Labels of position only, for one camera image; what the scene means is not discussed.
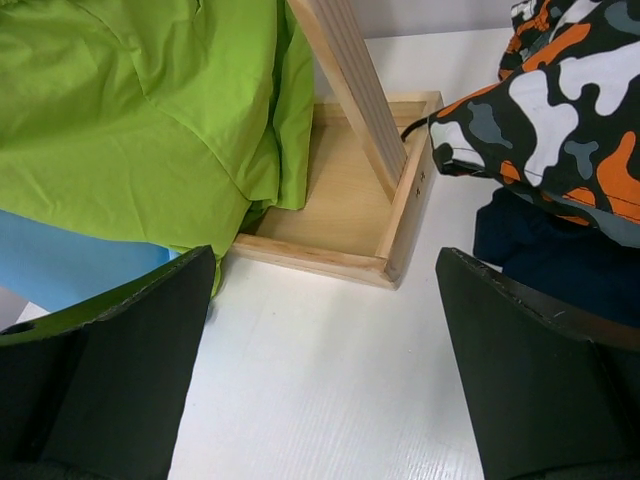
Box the navy blue shorts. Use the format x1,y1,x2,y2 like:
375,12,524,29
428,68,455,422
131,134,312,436
473,188,639,327

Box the lime green shorts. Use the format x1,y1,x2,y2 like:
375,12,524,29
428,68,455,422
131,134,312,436
0,0,316,346

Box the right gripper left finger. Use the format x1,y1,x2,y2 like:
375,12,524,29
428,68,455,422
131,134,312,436
1,246,216,479

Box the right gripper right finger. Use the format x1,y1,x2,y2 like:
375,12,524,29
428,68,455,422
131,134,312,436
436,248,639,479

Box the wooden clothes rack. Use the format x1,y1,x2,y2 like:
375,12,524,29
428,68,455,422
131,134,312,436
230,1,443,289

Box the light blue shorts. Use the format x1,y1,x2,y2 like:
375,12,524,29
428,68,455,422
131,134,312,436
1,211,178,312

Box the camouflage patterned shorts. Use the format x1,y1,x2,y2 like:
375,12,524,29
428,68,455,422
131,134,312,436
427,1,639,248

